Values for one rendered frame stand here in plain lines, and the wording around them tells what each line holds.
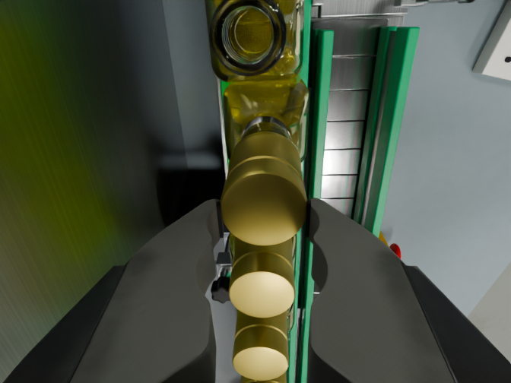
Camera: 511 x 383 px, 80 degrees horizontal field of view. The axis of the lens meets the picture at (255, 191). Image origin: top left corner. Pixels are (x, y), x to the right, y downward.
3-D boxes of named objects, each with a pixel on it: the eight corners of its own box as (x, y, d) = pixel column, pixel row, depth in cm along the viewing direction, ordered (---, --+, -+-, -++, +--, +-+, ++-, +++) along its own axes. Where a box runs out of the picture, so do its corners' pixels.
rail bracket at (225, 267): (197, 219, 48) (174, 283, 36) (240, 219, 48) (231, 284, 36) (200, 240, 50) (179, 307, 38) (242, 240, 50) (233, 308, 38)
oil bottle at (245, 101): (243, 56, 36) (215, 93, 17) (291, 55, 36) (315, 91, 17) (245, 105, 39) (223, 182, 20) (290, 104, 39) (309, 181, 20)
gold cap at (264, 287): (233, 218, 19) (223, 269, 15) (293, 218, 18) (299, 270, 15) (236, 263, 20) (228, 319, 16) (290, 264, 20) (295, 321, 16)
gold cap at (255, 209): (227, 131, 15) (212, 170, 11) (302, 130, 15) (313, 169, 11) (232, 195, 16) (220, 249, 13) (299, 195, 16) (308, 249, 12)
